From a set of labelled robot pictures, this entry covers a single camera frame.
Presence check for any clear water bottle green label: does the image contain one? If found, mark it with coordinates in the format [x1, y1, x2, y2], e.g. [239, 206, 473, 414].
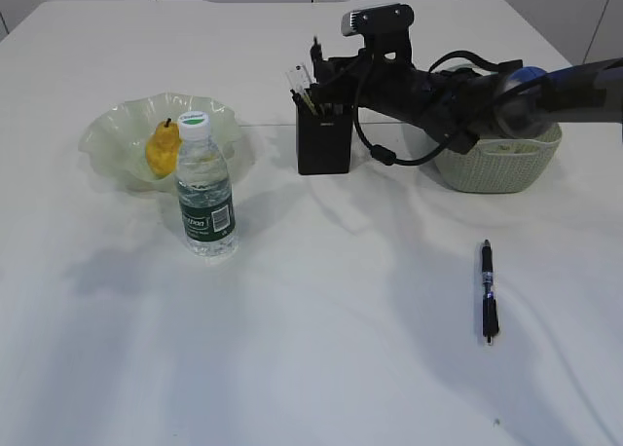
[175, 111, 238, 261]

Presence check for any green plastic woven basket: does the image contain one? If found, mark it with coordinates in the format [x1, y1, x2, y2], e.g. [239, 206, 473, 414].
[430, 63, 562, 195]

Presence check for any clear plastic ruler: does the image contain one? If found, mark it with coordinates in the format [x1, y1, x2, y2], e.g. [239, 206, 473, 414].
[285, 62, 312, 95]

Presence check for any black pen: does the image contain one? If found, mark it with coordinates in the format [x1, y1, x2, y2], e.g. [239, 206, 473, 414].
[481, 240, 499, 345]
[290, 90, 312, 114]
[310, 36, 324, 84]

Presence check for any black square pen holder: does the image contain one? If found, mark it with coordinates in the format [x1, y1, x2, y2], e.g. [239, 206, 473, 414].
[295, 104, 353, 175]

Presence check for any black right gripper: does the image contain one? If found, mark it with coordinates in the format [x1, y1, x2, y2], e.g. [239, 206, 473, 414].
[309, 49, 385, 117]

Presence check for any yellow utility knife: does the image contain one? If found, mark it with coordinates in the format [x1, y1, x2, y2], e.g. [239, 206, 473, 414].
[302, 93, 318, 116]

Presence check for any yellow white waste paper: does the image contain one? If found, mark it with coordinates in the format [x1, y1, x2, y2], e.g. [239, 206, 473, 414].
[494, 142, 539, 155]

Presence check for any blue black right robot arm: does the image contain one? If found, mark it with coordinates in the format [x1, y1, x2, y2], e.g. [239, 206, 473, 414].
[310, 46, 622, 154]

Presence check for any yellow pear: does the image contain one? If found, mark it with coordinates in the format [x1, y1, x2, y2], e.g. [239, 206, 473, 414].
[145, 118, 181, 178]

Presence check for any pale green wavy glass plate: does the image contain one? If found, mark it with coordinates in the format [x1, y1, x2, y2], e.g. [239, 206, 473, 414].
[79, 93, 254, 194]

